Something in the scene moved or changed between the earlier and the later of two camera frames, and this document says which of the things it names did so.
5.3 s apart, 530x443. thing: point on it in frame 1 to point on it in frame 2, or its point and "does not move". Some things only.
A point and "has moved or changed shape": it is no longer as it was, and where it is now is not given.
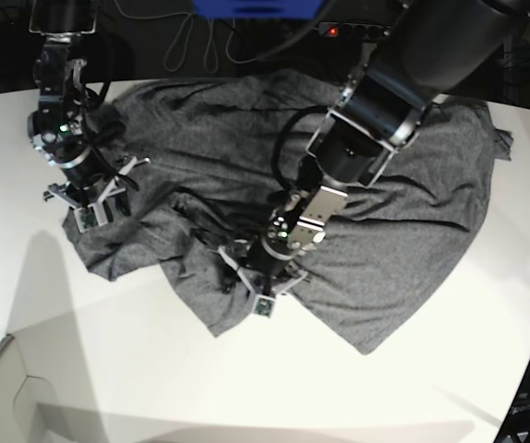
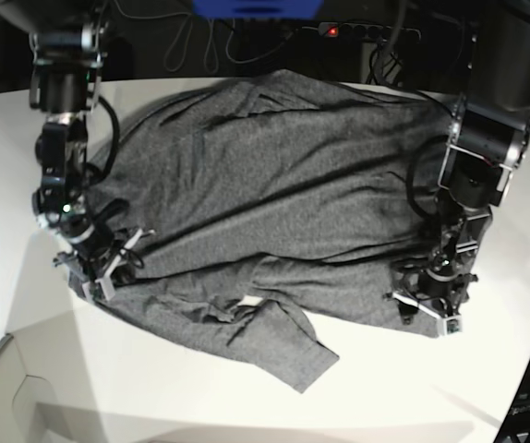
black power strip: x=361 y=29 does not move
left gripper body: x=90 y=182 to x=94 y=254
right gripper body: x=263 y=267 to x=438 y=293
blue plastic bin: x=257 y=9 does not move
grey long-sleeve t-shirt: x=210 y=175 has moved or changed shape
